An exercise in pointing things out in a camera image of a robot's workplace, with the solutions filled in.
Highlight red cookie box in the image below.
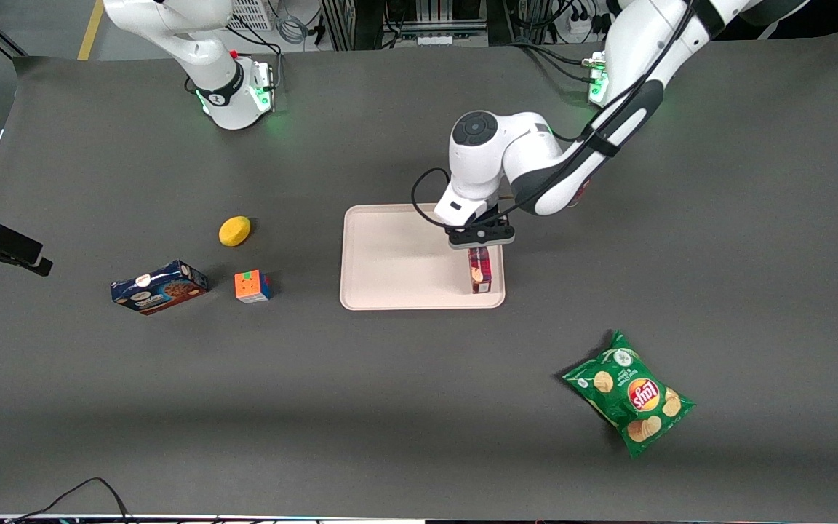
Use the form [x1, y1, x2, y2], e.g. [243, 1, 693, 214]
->
[468, 246, 494, 295]

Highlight white plastic tray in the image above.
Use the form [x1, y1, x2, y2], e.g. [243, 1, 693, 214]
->
[339, 202, 506, 311]

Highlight blue cookie box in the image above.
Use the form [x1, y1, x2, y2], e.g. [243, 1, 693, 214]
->
[110, 260, 210, 316]

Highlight yellow lemon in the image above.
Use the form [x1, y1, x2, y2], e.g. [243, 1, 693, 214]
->
[218, 215, 252, 248]

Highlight colourful puzzle cube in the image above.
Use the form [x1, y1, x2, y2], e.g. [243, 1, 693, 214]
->
[234, 270, 273, 304]

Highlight green chips bag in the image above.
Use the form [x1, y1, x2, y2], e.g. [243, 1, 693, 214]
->
[562, 330, 696, 459]

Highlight white mesh basket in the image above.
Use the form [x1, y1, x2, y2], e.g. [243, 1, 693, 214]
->
[226, 0, 275, 32]

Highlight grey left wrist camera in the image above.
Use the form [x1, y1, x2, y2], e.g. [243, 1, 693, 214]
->
[447, 223, 517, 252]

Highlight black left base cables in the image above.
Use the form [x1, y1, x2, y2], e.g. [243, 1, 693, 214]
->
[510, 38, 598, 82]

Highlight aluminium frame post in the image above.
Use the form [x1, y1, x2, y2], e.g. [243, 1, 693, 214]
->
[320, 0, 356, 52]

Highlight black right base cable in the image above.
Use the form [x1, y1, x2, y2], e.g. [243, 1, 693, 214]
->
[226, 24, 287, 94]

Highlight coiled grey cable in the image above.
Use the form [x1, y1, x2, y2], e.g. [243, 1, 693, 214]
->
[276, 13, 309, 45]

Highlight black cable at table edge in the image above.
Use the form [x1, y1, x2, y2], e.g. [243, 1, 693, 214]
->
[4, 477, 133, 524]

